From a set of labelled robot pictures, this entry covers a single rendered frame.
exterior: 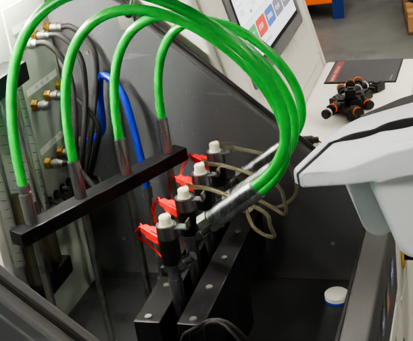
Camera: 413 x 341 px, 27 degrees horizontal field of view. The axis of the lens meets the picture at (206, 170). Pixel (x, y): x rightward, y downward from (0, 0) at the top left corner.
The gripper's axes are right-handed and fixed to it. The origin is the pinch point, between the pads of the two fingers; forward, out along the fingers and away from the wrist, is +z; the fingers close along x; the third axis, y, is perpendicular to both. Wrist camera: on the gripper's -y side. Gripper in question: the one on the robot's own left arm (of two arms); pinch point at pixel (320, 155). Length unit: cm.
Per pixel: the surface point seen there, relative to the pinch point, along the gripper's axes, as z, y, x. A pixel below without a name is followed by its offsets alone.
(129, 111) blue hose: -10, 16, 99
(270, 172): -18, 19, 59
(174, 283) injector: -6, 35, 70
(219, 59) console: -27, 12, 101
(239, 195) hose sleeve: -14, 22, 62
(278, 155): -19, 17, 58
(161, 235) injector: -5, 27, 69
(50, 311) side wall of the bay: 12.1, 21.3, 41.6
